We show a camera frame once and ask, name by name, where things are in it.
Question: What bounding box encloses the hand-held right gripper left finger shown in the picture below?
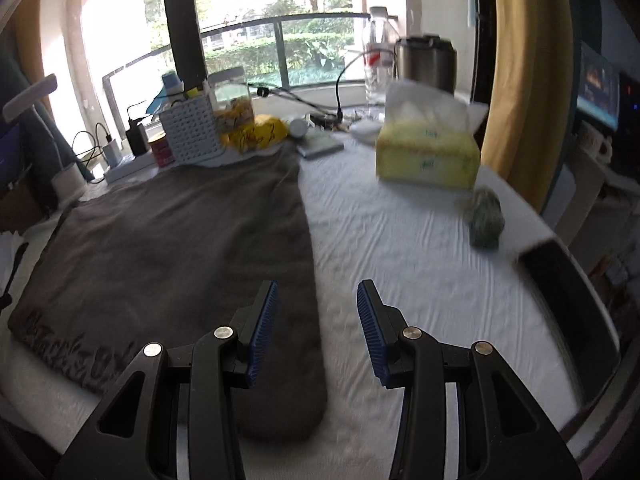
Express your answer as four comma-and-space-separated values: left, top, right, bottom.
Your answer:
52, 280, 278, 480

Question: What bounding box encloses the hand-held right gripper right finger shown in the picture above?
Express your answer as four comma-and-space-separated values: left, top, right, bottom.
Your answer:
356, 279, 583, 480

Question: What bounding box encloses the dark grey t-shirt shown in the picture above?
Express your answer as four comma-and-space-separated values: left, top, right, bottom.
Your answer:
7, 142, 328, 443

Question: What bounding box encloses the small green-grey object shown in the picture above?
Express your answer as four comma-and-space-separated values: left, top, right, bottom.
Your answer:
465, 187, 503, 250

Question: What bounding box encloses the yellow tissue box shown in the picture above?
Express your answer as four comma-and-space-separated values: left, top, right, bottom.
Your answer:
375, 80, 488, 191

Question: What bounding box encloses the grey power bank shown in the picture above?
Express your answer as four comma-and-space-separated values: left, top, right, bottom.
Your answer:
297, 135, 345, 161

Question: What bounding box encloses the yellow snack packet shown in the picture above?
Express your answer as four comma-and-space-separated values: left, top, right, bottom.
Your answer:
220, 115, 290, 153

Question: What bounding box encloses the black phone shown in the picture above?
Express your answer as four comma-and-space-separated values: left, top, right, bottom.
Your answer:
517, 239, 621, 361

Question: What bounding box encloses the red can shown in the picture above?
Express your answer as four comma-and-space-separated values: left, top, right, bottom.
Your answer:
149, 132, 176, 168

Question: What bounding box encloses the white power strip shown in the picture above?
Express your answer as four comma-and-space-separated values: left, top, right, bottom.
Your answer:
103, 152, 156, 184

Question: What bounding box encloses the white plastic basket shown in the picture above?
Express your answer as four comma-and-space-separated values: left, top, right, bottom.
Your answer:
159, 91, 226, 165

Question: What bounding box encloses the clear snack jar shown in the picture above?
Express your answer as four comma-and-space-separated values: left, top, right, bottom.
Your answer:
207, 66, 256, 136

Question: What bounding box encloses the black charger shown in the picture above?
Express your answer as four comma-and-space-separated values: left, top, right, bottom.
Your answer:
125, 117, 150, 157

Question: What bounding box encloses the clear water bottle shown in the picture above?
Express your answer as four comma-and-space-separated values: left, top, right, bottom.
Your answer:
364, 6, 401, 108

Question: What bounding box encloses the steel thermos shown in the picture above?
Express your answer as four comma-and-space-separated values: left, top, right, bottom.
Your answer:
394, 34, 458, 96

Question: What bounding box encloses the yellow curtain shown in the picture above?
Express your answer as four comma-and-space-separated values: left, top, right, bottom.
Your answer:
487, 0, 573, 211

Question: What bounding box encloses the white mug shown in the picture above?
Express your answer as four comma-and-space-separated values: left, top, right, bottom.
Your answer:
580, 122, 615, 163

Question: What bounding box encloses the tablet with purple screen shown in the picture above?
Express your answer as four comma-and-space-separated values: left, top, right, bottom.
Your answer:
0, 125, 26, 186

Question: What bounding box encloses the balcony railing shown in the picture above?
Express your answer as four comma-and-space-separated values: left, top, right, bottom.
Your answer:
102, 12, 371, 111

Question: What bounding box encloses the white desk lamp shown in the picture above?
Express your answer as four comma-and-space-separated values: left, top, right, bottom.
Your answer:
2, 74, 96, 197

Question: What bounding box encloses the computer monitor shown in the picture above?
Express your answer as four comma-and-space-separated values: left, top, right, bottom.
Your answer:
575, 42, 621, 131

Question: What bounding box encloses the black computer case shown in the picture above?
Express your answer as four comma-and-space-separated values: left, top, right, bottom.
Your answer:
617, 72, 640, 171

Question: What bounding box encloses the black charging cable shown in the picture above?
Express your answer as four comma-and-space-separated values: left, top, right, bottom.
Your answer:
257, 50, 401, 121
72, 122, 113, 166

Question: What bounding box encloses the black strap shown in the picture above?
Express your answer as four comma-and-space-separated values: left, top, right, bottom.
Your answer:
0, 242, 30, 311

